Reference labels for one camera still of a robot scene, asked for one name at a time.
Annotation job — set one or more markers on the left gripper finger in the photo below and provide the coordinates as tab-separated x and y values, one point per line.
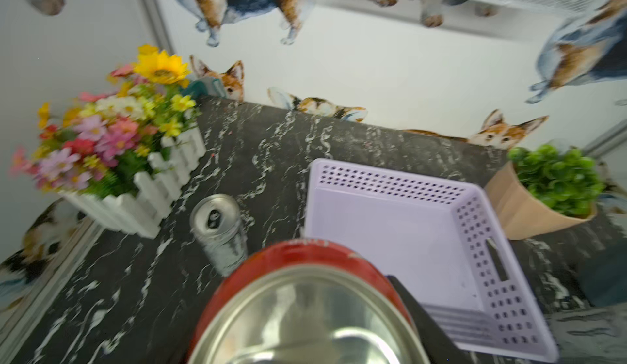
439	348

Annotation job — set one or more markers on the red Coca-Cola can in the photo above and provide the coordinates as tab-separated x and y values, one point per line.
306	301

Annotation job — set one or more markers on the white Monster energy can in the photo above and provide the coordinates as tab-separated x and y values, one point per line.
216	222

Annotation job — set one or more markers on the purple perforated plastic basket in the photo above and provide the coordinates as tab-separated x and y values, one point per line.
442	240

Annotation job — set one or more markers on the green plant in beige pot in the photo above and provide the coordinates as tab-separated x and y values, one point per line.
544	190

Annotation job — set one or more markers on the teal plush toy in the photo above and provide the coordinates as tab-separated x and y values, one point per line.
206	86

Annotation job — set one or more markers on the colourful flowers white fence planter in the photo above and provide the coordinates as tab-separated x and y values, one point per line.
123	158

